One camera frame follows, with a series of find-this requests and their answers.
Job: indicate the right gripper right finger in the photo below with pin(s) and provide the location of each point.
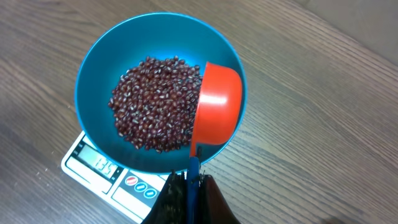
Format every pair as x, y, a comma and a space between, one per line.
212, 206

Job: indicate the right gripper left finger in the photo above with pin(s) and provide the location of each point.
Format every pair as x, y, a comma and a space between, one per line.
171, 204

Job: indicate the red scoop blue handle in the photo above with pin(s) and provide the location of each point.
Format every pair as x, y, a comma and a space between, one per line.
215, 121

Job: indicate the red beans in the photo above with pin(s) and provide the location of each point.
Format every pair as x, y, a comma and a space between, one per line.
154, 104

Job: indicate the blue metal bowl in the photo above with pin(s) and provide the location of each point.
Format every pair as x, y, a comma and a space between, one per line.
158, 34

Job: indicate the white kitchen scale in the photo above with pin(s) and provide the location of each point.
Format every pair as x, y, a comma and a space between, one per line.
132, 193

